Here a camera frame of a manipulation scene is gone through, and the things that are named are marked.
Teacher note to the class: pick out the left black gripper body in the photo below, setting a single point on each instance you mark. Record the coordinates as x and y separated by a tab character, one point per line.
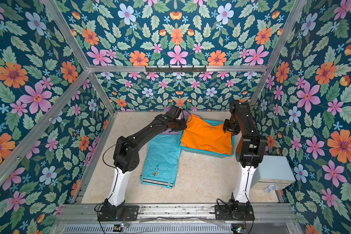
178	125

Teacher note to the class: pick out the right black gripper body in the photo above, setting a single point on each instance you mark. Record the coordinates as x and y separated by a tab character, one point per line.
230	127

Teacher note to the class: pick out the orange pants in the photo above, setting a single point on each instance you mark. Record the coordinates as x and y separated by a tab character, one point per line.
207	136

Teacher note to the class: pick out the turquoise pants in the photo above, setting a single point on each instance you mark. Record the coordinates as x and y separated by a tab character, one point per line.
161	163

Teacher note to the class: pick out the purple pants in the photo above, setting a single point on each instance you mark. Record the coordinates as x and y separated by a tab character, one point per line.
170	132

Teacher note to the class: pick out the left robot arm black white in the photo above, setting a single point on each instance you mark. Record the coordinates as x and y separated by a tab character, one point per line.
126	157

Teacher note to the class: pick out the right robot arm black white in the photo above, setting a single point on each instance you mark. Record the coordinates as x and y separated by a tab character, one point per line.
249	154

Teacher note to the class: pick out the teal plastic basket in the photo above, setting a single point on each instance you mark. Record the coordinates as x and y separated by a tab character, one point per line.
204	152

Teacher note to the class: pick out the white box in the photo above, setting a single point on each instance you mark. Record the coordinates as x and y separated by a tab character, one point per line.
273	171

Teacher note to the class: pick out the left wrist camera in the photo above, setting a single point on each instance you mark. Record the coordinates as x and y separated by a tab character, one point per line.
177	111

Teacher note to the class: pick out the black hook rail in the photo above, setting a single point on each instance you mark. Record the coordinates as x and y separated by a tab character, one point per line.
171	69

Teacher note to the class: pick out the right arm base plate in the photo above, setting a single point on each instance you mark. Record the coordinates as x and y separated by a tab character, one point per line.
239	212

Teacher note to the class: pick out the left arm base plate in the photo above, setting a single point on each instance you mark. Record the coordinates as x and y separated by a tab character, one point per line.
122	213

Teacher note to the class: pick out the aluminium frame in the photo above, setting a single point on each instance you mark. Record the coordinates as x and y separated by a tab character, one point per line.
67	66

